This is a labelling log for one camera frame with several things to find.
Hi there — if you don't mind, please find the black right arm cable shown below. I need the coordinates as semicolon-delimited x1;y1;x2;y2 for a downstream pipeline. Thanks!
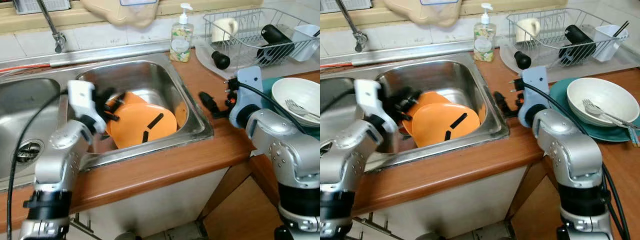
522;82;632;240
239;82;302;127

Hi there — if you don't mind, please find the sink drain strainer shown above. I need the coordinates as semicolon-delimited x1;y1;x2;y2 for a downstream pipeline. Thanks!
14;140;44;164

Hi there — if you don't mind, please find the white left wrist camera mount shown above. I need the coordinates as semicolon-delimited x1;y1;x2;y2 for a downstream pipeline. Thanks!
67;79;96;121
353;78;384;121

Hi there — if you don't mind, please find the white grille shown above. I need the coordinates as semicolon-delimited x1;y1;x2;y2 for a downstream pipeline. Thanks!
12;0;71;15
320;0;374;14

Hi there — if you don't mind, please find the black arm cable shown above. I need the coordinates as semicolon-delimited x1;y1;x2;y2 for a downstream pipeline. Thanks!
6;89;69;240
320;89;357;114
239;82;302;127
522;82;632;240

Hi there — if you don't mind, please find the white cabinet door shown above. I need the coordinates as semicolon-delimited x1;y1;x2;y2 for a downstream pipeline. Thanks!
349;165;529;240
80;166;232;240

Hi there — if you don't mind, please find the white utensil holder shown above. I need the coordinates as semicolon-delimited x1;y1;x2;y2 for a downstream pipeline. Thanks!
289;23;321;62
593;23;629;62

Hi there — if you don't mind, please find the chrome faucet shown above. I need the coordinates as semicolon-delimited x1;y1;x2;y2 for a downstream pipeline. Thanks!
36;0;67;54
334;0;369;54

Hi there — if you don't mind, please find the clear soap pump bottle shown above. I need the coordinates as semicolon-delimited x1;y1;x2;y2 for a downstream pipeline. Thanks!
169;3;195;64
473;3;497;63

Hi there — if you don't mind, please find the teal plate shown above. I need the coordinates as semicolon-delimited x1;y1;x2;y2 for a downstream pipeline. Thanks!
259;76;321;141
548;77;640;143

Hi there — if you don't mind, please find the black bottle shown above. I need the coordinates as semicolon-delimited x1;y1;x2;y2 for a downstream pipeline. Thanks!
558;24;597;66
256;23;296;64

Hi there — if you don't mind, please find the teal patterned chopstick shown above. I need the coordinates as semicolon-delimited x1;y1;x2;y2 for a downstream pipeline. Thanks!
627;125;640;149

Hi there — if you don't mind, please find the silver fork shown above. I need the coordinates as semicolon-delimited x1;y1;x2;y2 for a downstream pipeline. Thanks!
284;98;321;122
582;98;639;131

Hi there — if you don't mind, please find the beige cloth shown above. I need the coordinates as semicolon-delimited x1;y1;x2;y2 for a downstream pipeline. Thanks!
384;0;464;28
82;0;162;29

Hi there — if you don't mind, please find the wire dish rack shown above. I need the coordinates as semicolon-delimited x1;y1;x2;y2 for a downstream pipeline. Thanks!
202;7;321;69
505;7;630;69

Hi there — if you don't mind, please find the orange plate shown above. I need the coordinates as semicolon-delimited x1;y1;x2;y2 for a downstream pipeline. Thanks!
107;102;179;150
415;91;453;110
117;91;151;108
411;102;482;148

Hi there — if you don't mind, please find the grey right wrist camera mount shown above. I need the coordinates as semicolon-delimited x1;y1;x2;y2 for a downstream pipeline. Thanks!
517;67;549;129
229;65;264;129

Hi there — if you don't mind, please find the white ribbed bowl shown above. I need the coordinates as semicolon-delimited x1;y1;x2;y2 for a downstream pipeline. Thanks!
271;77;321;128
566;77;640;127

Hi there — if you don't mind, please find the cream mug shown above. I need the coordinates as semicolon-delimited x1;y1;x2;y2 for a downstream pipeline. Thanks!
515;18;542;44
210;18;240;44

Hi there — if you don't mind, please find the stainless steel double sink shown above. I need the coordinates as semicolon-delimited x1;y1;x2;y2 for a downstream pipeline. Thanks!
320;52;511;174
0;52;215;194

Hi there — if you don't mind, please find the white drain tray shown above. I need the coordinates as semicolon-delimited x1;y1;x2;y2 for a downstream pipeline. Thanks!
499;39;640;77
194;37;321;82

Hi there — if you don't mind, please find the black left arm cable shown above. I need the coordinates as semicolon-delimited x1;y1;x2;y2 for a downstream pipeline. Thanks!
320;89;357;114
6;89;69;240

